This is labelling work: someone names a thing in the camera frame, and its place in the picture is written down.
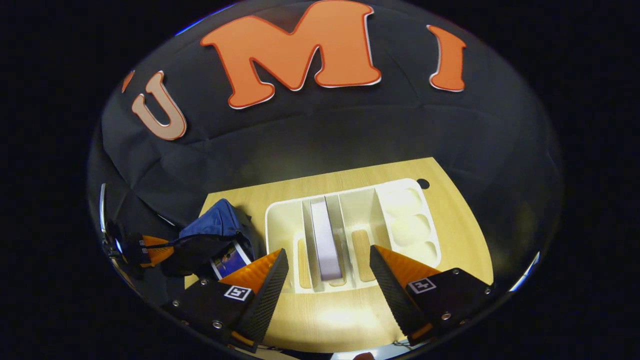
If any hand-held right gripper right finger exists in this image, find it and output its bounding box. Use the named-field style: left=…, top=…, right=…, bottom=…
left=369, top=245, right=496, bottom=346

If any blue cover book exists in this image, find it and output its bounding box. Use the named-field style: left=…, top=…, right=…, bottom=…
left=210, top=241, right=252, bottom=281

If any white bookshelf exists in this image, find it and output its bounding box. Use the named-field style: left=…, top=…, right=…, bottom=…
left=265, top=178, right=442, bottom=294

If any grey and white book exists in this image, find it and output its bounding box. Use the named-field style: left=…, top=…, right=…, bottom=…
left=310, top=197, right=344, bottom=282

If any blue schoolbag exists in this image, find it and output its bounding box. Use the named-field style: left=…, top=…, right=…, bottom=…
left=160, top=198, right=256, bottom=281

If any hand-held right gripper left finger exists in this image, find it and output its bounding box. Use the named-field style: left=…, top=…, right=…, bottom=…
left=162, top=248, right=290, bottom=353

